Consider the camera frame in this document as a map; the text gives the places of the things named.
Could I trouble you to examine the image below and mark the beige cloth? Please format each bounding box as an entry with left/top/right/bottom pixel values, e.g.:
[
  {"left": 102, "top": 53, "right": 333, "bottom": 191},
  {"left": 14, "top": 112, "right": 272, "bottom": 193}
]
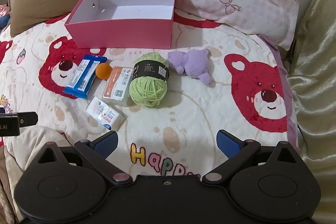
[{"left": 0, "top": 125, "right": 73, "bottom": 214}]

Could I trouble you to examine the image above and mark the purple plush toy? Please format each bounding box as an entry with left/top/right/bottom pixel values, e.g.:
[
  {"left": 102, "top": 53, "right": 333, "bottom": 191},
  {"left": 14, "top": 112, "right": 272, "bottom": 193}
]
[{"left": 167, "top": 49, "right": 211, "bottom": 86}]

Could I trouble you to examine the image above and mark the pink cardboard box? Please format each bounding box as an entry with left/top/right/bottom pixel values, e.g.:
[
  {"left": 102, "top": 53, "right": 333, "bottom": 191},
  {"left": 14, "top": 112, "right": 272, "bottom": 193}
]
[{"left": 65, "top": 0, "right": 176, "bottom": 50}]

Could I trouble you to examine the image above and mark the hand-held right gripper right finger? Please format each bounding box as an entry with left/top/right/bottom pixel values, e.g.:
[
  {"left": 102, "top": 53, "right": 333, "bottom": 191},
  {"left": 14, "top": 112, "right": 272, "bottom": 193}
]
[{"left": 202, "top": 130, "right": 300, "bottom": 185}]

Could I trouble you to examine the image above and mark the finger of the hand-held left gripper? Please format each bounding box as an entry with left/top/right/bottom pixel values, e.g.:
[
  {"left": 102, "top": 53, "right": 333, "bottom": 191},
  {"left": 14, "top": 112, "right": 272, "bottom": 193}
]
[{"left": 18, "top": 112, "right": 39, "bottom": 126}]

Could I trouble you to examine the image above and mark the red bear printed blanket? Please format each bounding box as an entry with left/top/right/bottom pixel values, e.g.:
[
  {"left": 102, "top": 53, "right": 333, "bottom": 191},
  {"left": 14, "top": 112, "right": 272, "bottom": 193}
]
[{"left": 0, "top": 10, "right": 300, "bottom": 182}]

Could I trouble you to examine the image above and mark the blue wet wipes packet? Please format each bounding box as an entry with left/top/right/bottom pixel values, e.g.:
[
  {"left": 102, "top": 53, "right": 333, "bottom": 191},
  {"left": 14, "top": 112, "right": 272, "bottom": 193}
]
[{"left": 62, "top": 54, "right": 108, "bottom": 99}]

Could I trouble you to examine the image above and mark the cream satin cloth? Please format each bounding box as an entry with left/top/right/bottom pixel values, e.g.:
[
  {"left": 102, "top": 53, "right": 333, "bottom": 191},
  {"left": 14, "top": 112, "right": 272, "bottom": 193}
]
[{"left": 286, "top": 0, "right": 336, "bottom": 224}]

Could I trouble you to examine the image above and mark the orange ball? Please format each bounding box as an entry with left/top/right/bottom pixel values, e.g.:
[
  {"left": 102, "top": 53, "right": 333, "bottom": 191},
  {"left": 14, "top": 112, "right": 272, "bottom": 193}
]
[{"left": 96, "top": 64, "right": 111, "bottom": 80}]

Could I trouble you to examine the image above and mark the white tissue packet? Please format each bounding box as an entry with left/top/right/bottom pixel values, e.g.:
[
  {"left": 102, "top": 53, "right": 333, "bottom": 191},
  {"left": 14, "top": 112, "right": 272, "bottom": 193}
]
[{"left": 85, "top": 96, "right": 126, "bottom": 131}]

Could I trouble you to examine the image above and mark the green yarn ball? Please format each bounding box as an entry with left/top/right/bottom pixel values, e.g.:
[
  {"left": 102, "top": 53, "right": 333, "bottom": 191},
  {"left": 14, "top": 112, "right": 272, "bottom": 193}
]
[{"left": 129, "top": 52, "right": 170, "bottom": 108}]

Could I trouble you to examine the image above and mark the orange label clear packet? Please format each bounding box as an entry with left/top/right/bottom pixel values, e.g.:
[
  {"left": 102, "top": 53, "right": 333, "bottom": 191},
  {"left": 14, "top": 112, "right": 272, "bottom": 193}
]
[{"left": 102, "top": 66, "right": 134, "bottom": 105}]

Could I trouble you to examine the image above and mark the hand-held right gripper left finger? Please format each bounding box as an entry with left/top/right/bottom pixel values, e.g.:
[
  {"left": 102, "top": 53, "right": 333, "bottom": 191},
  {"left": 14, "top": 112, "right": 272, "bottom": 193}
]
[{"left": 36, "top": 130, "right": 133, "bottom": 186}]

